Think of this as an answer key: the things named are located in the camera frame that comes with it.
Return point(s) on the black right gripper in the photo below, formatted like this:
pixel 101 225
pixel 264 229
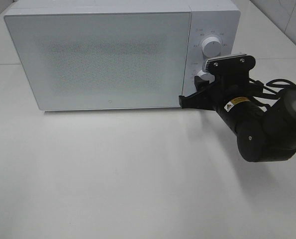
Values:
pixel 230 96

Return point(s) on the white timer knob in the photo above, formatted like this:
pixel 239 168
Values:
pixel 206 76

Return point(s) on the white microwave door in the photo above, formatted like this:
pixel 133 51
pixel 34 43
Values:
pixel 102 61

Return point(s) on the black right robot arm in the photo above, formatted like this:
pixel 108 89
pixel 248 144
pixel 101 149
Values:
pixel 262 116

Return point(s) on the white upper power knob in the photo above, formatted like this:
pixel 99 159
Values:
pixel 211 46

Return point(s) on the white microwave oven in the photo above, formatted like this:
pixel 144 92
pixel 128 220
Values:
pixel 218 18

